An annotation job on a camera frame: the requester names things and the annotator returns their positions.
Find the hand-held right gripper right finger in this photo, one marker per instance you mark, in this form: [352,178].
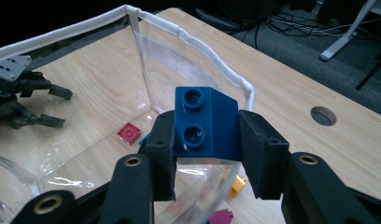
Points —
[263,155]

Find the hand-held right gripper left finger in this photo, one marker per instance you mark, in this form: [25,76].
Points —
[162,155]

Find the teal toy block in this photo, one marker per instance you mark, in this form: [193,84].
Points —
[144,139]

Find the orange toy block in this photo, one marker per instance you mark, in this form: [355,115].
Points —
[238,184]

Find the crimson toy block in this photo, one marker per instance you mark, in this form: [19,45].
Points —
[128,132]

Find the dark blue sloped toy block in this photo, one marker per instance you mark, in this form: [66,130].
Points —
[219,124]

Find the magenta toy block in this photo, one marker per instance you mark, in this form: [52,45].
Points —
[221,217]

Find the clear plastic box white trim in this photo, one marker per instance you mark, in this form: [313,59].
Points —
[166,59]

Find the black chair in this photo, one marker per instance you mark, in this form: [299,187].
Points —
[375,69]

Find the grey flat stand base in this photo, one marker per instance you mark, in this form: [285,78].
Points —
[216,18]

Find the white desk frame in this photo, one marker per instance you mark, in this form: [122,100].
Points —
[344,39]

